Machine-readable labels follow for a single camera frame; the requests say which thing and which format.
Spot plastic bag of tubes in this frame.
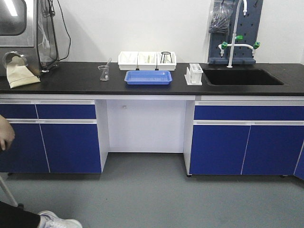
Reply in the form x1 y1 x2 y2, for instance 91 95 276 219
209 0 235 34

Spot beige cloth bag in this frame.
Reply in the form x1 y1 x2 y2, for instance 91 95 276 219
3 51 40 89

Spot white sneaker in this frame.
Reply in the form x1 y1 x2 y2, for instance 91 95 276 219
38 210 83 228

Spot blue pegboard drying rack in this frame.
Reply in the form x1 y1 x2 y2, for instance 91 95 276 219
208 0 263 65

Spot glass beaker on counter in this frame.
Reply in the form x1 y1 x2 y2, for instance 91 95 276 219
97 65 109 81

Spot blue lab bench cabinets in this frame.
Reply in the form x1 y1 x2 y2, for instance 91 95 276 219
0 95 304 179

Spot right white storage bin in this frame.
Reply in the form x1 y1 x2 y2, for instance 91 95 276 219
157 51 177 71

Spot person's hand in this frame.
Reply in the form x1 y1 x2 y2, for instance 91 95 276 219
0 115 15 151

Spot left white storage bin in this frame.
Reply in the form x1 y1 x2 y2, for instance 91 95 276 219
118 51 138 71

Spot middle white storage bin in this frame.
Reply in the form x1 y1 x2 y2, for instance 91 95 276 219
137 51 157 70

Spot white storage bin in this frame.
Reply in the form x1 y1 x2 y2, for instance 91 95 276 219
137 51 157 70
157 51 177 71
118 51 138 71

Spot white test tube rack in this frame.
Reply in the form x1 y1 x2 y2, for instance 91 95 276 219
184 63 203 86

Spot blue plastic tray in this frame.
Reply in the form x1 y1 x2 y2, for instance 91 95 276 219
124 70 172 85

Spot stainless steel cabinet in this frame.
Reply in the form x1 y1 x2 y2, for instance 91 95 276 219
0 0 60 77

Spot black power cable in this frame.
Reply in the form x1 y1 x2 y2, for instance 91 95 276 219
38 0 72 61

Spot white lab faucet green valves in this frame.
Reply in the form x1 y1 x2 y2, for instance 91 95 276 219
218 0 260 68

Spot black lab sink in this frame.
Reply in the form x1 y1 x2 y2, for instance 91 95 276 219
203 68 284 86

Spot black metal tripod stand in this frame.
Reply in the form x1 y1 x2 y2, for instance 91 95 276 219
160 51 172 64

